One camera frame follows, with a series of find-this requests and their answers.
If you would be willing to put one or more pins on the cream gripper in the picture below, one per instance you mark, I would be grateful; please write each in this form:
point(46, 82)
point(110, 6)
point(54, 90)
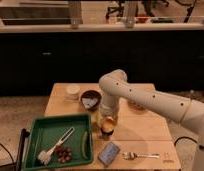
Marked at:
point(107, 116)

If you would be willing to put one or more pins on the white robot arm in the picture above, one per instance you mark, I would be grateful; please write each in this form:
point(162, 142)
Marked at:
point(187, 112)

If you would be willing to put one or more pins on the white cup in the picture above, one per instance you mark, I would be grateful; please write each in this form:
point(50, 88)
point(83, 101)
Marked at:
point(72, 91)

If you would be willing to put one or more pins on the blue sponge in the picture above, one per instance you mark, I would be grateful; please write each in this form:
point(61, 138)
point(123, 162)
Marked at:
point(109, 153)

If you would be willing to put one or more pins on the green bean pod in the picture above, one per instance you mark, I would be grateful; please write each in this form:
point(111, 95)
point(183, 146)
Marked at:
point(84, 142)

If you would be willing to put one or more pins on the dark brown bowl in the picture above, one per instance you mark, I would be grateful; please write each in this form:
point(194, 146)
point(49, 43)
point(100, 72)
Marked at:
point(90, 99)

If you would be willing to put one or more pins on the wooden table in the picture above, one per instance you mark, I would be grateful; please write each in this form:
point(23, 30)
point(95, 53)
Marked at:
point(138, 131)

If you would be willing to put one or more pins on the red grape bunch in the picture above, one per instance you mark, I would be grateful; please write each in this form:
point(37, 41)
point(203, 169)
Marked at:
point(64, 154)

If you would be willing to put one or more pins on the green plastic tray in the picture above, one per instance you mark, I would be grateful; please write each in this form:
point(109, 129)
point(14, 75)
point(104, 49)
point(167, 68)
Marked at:
point(46, 132)

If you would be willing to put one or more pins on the white dish brush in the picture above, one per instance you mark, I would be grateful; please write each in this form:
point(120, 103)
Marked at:
point(45, 156)

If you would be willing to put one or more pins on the black stand left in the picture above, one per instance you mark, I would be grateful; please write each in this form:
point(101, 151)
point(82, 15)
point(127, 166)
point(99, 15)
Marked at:
point(23, 135)

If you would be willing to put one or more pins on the dark cabinet counter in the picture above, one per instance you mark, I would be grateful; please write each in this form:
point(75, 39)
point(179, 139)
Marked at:
point(31, 63)

